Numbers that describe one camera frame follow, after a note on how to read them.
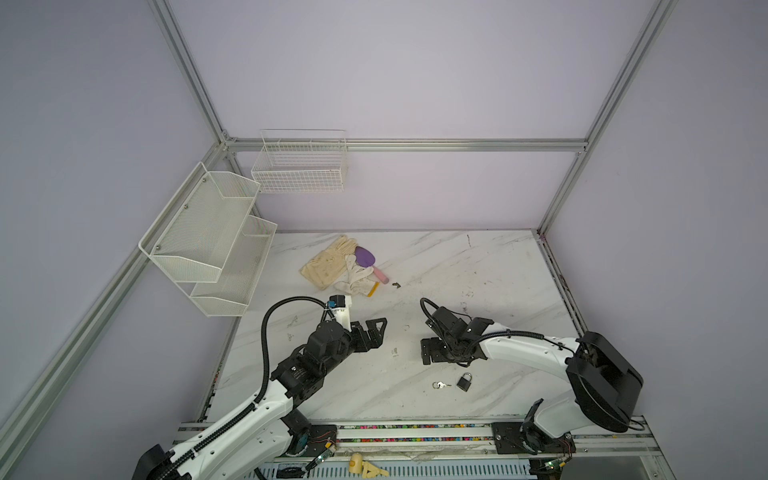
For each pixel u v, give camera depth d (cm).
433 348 78
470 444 73
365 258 112
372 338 69
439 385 82
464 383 82
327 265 109
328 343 56
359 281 104
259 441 57
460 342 65
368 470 69
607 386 43
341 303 69
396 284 104
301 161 95
